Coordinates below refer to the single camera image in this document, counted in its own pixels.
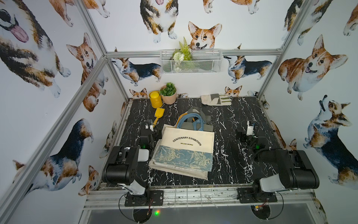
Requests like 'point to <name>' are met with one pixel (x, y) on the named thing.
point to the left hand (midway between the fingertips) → (153, 125)
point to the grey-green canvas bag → (207, 125)
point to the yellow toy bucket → (155, 99)
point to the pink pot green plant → (168, 93)
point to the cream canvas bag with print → (162, 169)
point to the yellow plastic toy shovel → (158, 114)
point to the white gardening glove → (216, 100)
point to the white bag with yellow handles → (164, 129)
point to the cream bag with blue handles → (187, 146)
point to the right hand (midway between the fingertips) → (243, 127)
